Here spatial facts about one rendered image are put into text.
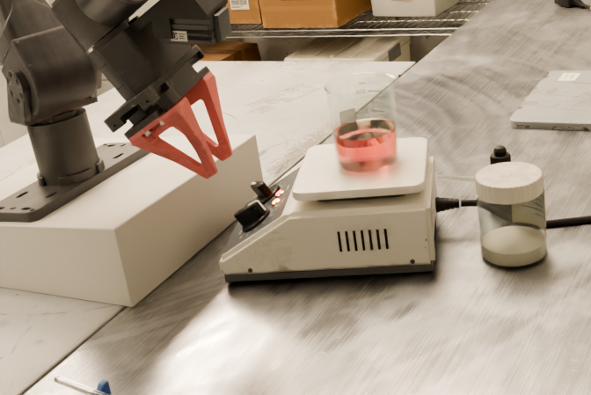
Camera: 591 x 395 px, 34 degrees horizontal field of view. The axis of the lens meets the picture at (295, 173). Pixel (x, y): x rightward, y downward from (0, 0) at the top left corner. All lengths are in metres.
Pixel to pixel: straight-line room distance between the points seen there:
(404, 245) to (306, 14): 2.43
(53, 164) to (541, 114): 0.58
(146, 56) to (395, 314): 0.30
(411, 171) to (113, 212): 0.28
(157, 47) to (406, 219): 0.26
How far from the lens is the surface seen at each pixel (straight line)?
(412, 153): 0.93
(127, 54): 0.86
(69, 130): 1.02
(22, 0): 1.02
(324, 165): 0.93
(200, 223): 1.00
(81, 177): 1.02
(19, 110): 1.01
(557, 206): 1.01
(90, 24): 0.87
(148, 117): 0.87
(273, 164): 1.20
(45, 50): 0.99
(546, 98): 1.29
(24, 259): 0.99
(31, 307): 0.98
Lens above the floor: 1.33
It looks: 22 degrees down
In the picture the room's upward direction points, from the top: 9 degrees counter-clockwise
